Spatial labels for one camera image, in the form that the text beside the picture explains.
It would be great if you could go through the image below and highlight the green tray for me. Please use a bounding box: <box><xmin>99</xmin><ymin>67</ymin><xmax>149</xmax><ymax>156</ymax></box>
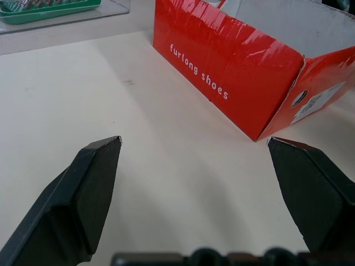
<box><xmin>0</xmin><ymin>0</ymin><xmax>102</xmax><ymax>24</ymax></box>

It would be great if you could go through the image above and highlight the red shoe box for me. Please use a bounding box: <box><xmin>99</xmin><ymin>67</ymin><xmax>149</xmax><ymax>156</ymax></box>
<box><xmin>153</xmin><ymin>0</ymin><xmax>355</xmax><ymax>142</ymax></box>

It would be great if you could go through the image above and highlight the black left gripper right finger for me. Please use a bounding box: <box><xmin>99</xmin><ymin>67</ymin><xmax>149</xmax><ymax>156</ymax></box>
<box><xmin>266</xmin><ymin>136</ymin><xmax>355</xmax><ymax>253</ymax></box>

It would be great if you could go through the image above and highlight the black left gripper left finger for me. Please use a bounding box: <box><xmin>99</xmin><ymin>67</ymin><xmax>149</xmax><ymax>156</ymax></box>
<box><xmin>0</xmin><ymin>135</ymin><xmax>123</xmax><ymax>266</ymax></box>

